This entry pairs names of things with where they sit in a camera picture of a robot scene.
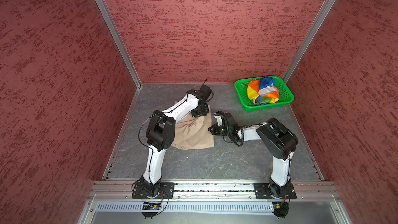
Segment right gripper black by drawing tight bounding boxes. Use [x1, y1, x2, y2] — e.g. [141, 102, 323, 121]
[207, 124, 231, 136]

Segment beige shorts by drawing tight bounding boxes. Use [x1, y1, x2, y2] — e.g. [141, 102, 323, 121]
[171, 111, 214, 150]

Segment multicolour shorts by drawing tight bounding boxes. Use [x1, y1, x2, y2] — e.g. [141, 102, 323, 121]
[247, 77, 280, 105]

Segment green plastic basket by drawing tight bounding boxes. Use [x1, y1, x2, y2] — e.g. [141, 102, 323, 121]
[234, 76, 294, 112]

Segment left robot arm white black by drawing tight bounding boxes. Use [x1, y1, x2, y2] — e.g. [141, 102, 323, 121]
[140, 85, 213, 198]

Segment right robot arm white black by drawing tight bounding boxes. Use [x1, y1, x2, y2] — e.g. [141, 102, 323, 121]
[208, 111, 299, 200]

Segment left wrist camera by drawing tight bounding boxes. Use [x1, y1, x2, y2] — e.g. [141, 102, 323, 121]
[200, 84, 214, 102]

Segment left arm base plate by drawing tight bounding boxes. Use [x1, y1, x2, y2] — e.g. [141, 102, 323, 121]
[131, 182, 175, 199]

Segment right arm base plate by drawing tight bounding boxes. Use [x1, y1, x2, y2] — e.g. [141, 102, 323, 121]
[254, 183, 297, 200]

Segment left circuit board with wires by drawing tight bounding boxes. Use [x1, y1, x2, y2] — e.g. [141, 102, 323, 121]
[141, 190, 170, 219]

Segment circuit board with wires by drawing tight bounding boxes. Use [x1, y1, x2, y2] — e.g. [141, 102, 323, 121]
[141, 190, 170, 219]
[273, 196, 290, 219]

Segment right circuit board with wires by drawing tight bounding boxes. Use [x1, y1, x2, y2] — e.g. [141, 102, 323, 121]
[273, 196, 290, 219]

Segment slotted cable duct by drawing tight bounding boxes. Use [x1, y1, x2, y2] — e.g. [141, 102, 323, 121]
[95, 201, 273, 215]

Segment left aluminium corner post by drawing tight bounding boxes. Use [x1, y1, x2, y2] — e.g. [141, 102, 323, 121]
[95, 0, 142, 90]

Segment aluminium corner post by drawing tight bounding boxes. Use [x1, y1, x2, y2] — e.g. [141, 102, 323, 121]
[95, 0, 142, 90]
[283, 0, 336, 83]

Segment right aluminium corner post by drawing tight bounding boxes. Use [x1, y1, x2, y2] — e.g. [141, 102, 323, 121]
[283, 0, 336, 83]

